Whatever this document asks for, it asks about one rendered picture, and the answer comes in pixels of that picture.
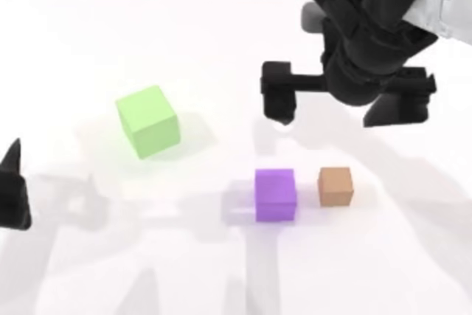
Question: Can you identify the light green cube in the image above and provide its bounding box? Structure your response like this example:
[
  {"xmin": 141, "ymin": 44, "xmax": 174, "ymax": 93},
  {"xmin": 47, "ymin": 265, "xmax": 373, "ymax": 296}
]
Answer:
[{"xmin": 114, "ymin": 84, "xmax": 181, "ymax": 161}]

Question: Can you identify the purple cube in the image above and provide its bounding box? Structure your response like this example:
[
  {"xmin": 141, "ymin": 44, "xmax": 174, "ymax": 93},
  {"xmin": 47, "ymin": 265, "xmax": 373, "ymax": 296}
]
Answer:
[{"xmin": 254, "ymin": 168, "xmax": 298, "ymax": 224}]

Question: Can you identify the small orange-brown cube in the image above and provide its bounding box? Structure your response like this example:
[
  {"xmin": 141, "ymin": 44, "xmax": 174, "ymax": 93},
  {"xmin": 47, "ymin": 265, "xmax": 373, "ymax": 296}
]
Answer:
[{"xmin": 316, "ymin": 166, "xmax": 355, "ymax": 207}]

